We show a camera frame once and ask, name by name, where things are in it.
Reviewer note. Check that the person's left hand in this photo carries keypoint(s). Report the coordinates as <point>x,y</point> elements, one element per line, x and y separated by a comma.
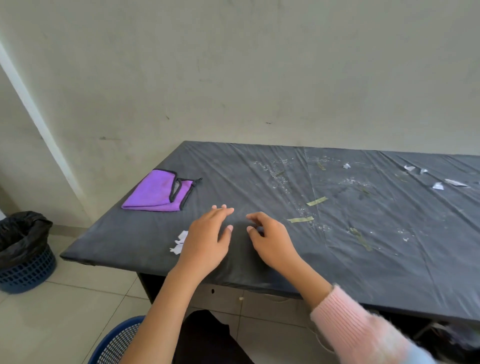
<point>204,243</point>

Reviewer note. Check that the person's right hand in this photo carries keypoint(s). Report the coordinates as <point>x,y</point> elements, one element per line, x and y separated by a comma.
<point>275,245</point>

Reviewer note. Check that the gathered paper scraps pile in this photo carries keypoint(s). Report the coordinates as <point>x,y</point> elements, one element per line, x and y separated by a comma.
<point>180,240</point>

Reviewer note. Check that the pale green tape strip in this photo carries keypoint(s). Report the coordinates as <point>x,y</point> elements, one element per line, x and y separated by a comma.
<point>317,201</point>
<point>300,219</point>

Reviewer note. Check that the white paper scraps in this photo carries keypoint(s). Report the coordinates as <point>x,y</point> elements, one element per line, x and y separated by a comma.
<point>455,182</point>

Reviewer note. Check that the person's right forearm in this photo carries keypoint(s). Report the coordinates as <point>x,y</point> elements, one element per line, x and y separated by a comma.
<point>356,326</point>

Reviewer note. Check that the person's left forearm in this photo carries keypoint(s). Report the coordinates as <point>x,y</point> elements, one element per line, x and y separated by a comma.
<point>165,318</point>

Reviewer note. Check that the purple cloth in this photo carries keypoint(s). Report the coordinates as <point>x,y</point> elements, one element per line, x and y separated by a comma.
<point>150,193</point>

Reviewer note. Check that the person's black trousers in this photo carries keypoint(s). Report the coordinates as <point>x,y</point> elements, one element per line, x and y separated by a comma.
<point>210,341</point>

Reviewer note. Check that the dark grey covered table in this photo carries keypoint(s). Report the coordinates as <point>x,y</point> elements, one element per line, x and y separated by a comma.
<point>243,176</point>

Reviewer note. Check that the blue mesh waste basket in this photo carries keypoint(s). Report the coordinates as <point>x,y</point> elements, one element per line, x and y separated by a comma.
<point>116,345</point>

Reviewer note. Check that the blue plastic waste basket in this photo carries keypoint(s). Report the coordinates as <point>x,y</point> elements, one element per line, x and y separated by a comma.
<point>30,272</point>

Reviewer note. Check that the black garbage bag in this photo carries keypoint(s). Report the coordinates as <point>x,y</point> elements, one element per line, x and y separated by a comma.
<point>22,232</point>

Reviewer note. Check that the white wall conduit strip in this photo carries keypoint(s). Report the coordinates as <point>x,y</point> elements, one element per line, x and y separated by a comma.
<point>42,131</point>

